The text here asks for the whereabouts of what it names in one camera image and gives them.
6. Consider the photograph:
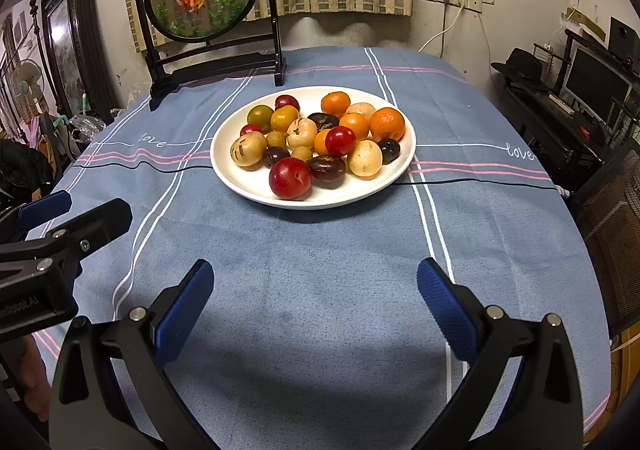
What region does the dark wooden framed picture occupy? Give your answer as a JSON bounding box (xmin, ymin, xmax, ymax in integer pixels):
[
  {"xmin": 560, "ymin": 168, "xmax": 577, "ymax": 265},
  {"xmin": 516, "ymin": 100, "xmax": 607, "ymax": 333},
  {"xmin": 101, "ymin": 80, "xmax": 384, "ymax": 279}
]
[{"xmin": 41, "ymin": 0, "xmax": 118, "ymax": 123}]

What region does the black speaker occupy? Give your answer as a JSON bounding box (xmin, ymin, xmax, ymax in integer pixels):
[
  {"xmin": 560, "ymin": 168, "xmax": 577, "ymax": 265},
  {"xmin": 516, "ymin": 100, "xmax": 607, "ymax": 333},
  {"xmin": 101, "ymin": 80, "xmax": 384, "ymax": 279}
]
[{"xmin": 607, "ymin": 17, "xmax": 640, "ymax": 55}]

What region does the dark brown water chestnut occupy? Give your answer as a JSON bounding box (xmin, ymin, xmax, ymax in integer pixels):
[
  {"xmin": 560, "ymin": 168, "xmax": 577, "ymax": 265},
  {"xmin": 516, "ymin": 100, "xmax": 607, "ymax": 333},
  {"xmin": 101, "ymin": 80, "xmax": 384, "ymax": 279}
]
[
  {"xmin": 307, "ymin": 112, "xmax": 341, "ymax": 132},
  {"xmin": 306, "ymin": 155, "xmax": 347, "ymax": 189}
]

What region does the black hat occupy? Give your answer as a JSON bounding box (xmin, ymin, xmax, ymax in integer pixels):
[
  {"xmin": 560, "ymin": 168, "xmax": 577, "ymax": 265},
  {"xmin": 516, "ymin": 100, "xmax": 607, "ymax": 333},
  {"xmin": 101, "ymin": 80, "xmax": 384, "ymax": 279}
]
[{"xmin": 491, "ymin": 48, "xmax": 550, "ymax": 91}]

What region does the beige speckled pear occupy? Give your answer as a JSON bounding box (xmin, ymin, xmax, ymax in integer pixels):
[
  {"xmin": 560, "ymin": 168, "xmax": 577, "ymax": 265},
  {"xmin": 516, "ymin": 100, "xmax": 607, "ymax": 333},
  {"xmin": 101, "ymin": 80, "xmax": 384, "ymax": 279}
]
[
  {"xmin": 230, "ymin": 131, "xmax": 268, "ymax": 169},
  {"xmin": 286, "ymin": 118, "xmax": 319, "ymax": 151},
  {"xmin": 346, "ymin": 140, "xmax": 384, "ymax": 179},
  {"xmin": 346, "ymin": 102, "xmax": 377, "ymax": 121}
]

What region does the person's left hand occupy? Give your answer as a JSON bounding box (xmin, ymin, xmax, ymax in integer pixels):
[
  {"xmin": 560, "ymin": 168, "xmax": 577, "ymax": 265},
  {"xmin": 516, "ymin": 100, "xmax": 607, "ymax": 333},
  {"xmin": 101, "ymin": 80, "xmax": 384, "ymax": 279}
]
[{"xmin": 22, "ymin": 337, "xmax": 53, "ymax": 423}]

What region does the dark purple plum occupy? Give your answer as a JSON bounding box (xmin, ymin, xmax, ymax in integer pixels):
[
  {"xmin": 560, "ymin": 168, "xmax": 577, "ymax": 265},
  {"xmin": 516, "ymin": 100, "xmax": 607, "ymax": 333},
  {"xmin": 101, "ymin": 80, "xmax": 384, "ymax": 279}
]
[
  {"xmin": 262, "ymin": 147, "xmax": 292, "ymax": 169},
  {"xmin": 376, "ymin": 138, "xmax": 402, "ymax": 165}
]

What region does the cardboard box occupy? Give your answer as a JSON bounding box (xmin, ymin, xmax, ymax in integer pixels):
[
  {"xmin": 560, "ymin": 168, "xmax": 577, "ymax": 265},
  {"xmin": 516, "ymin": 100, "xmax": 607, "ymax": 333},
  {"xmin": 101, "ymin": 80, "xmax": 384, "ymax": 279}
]
[{"xmin": 607, "ymin": 332, "xmax": 636, "ymax": 411}]

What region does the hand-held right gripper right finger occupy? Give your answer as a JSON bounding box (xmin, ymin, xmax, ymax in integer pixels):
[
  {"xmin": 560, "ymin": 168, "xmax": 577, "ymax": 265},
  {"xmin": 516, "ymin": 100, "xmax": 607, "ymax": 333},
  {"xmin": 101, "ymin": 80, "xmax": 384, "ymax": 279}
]
[{"xmin": 416, "ymin": 257, "xmax": 586, "ymax": 450}]

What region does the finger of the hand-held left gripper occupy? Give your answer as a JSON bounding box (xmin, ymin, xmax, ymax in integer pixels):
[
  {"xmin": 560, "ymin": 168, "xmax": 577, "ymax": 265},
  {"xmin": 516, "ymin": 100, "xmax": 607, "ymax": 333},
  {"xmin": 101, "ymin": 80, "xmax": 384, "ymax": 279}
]
[
  {"xmin": 0, "ymin": 190, "xmax": 72, "ymax": 241},
  {"xmin": 0, "ymin": 198, "xmax": 133, "ymax": 288}
]

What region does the black mesh office chair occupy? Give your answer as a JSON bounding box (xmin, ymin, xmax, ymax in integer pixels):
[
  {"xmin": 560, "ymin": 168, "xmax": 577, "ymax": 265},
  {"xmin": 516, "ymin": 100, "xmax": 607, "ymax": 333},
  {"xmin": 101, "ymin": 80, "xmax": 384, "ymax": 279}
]
[{"xmin": 570, "ymin": 137, "xmax": 640, "ymax": 335}]

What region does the large red plum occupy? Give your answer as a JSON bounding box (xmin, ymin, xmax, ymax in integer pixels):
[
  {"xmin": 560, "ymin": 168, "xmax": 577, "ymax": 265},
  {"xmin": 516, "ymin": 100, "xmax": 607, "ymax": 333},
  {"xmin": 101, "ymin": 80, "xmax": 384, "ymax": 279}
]
[{"xmin": 268, "ymin": 157, "xmax": 313, "ymax": 201}]

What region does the blue striped tablecloth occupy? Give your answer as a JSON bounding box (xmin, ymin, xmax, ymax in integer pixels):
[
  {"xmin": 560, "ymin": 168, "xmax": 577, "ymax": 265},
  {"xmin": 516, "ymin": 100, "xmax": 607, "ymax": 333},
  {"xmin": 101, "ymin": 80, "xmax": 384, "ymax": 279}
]
[{"xmin": 25, "ymin": 46, "xmax": 613, "ymax": 450}]

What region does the white plate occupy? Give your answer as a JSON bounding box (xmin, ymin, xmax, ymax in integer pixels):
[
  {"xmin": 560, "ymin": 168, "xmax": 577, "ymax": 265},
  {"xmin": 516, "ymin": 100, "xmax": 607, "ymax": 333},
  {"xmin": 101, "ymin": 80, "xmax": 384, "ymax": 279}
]
[{"xmin": 210, "ymin": 86, "xmax": 417, "ymax": 211}]

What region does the computer monitor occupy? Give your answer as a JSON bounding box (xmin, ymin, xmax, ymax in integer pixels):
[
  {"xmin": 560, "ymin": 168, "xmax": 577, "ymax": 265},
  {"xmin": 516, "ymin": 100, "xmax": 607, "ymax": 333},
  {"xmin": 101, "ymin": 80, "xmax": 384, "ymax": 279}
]
[{"xmin": 560, "ymin": 46, "xmax": 636, "ymax": 113}]

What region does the black shelf with electronics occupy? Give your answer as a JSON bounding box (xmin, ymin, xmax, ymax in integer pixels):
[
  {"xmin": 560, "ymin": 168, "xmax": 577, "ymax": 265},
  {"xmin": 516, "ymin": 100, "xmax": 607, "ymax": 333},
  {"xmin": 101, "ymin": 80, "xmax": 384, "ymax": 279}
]
[{"xmin": 500, "ymin": 30, "xmax": 640, "ymax": 191}]

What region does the white power cable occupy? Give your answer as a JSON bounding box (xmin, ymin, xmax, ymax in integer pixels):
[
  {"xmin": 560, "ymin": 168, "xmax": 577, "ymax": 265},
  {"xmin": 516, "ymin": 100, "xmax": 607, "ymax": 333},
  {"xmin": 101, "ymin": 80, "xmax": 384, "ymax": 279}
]
[{"xmin": 419, "ymin": 4, "xmax": 466, "ymax": 53}]

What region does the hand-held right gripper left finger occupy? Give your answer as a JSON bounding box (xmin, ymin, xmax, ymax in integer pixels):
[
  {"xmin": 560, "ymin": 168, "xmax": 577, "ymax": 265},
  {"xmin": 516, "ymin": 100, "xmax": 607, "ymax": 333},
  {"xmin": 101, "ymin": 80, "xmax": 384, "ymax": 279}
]
[{"xmin": 48, "ymin": 259, "xmax": 218, "ymax": 450}]

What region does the round goldfish screen black stand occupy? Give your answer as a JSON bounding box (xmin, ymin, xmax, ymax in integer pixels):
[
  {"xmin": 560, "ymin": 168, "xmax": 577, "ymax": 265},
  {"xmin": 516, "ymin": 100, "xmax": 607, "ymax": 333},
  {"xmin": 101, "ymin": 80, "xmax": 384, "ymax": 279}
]
[{"xmin": 129, "ymin": 0, "xmax": 288, "ymax": 111}]

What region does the dark cloth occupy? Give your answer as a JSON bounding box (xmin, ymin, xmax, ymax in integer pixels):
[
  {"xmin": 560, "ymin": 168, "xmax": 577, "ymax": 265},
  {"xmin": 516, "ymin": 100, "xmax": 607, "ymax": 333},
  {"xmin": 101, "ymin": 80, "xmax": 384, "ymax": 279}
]
[{"xmin": 0, "ymin": 140, "xmax": 53, "ymax": 211}]

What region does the electric fan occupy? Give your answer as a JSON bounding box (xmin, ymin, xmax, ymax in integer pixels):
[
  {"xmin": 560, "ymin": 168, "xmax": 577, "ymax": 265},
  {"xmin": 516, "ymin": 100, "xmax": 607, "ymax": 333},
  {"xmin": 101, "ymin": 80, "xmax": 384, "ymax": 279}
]
[{"xmin": 11, "ymin": 58, "xmax": 43, "ymax": 100}]

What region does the yellow-orange tomato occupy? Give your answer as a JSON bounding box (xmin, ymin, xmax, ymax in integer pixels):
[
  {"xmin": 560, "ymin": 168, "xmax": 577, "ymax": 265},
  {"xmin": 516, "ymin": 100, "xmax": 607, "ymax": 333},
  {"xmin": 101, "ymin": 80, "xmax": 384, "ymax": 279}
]
[{"xmin": 270, "ymin": 106, "xmax": 300, "ymax": 133}]

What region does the clear plastic bag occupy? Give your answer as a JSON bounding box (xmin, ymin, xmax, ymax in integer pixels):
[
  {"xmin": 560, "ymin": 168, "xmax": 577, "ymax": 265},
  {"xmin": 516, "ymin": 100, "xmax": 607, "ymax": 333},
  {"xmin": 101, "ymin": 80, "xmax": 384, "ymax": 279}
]
[{"xmin": 70, "ymin": 107, "xmax": 123, "ymax": 138}]

